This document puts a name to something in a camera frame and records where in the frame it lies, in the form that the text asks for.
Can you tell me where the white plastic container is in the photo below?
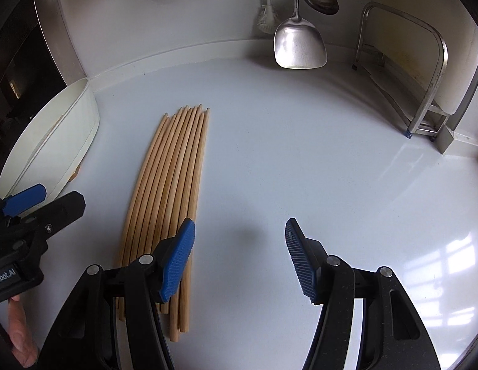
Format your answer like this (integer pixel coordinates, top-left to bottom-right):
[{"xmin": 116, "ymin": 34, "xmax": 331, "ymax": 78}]
[{"xmin": 0, "ymin": 78, "xmax": 101, "ymax": 202}]

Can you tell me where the bundle of wooden chopsticks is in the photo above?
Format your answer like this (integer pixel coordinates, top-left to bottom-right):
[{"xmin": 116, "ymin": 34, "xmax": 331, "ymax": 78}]
[{"xmin": 117, "ymin": 104, "xmax": 212, "ymax": 343}]

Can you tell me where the person's left hand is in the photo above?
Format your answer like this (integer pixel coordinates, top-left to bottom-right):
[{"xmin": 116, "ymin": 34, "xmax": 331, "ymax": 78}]
[{"xmin": 7, "ymin": 294, "xmax": 38, "ymax": 369}]

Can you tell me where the grey metal post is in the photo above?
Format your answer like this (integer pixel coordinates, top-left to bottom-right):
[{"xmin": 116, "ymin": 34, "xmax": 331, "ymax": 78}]
[{"xmin": 435, "ymin": 39, "xmax": 478, "ymax": 155}]

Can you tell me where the stainless steel rack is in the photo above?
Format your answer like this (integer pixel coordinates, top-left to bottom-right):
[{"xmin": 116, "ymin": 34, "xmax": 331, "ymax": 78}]
[{"xmin": 352, "ymin": 2, "xmax": 452, "ymax": 140}]

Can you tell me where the white cleaning brush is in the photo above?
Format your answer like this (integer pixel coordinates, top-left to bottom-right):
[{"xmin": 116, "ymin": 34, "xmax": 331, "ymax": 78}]
[{"xmin": 257, "ymin": 0, "xmax": 280, "ymax": 35}]

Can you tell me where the stainless steel spatula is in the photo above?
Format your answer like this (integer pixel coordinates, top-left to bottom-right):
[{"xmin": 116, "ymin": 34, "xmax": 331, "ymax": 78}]
[{"xmin": 273, "ymin": 0, "xmax": 328, "ymax": 70}]

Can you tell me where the black appliance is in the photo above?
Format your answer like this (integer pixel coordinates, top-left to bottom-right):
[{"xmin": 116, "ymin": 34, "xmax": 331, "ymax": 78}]
[{"xmin": 0, "ymin": 0, "xmax": 68, "ymax": 124}]

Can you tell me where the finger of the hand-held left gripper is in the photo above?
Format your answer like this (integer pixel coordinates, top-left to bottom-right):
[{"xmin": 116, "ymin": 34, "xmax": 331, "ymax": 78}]
[
  {"xmin": 0, "ymin": 184, "xmax": 47, "ymax": 225},
  {"xmin": 13, "ymin": 190, "xmax": 86, "ymax": 248}
]

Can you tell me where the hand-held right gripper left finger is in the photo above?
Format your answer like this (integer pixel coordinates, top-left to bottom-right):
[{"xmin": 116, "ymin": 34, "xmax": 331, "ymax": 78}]
[{"xmin": 36, "ymin": 219, "xmax": 195, "ymax": 370}]

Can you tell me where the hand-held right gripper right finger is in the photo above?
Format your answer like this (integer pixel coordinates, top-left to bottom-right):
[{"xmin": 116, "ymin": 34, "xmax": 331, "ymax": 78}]
[{"xmin": 285, "ymin": 218, "xmax": 442, "ymax": 370}]

